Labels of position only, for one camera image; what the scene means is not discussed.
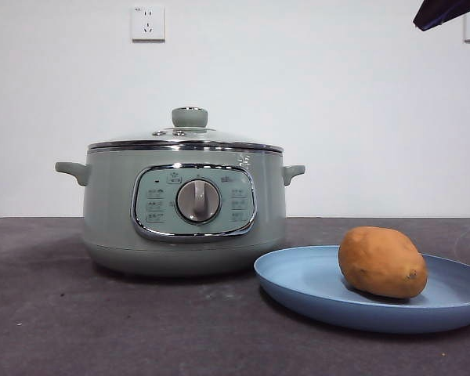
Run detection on brown potato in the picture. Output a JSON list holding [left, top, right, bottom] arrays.
[[338, 226, 428, 299]]

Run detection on glass lid with green knob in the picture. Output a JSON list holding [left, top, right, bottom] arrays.
[[88, 106, 283, 153]]

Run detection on blue round plate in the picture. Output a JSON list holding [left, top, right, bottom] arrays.
[[253, 244, 470, 334]]

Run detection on pale green electric steamer pot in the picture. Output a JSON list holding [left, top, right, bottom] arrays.
[[54, 144, 306, 277]]

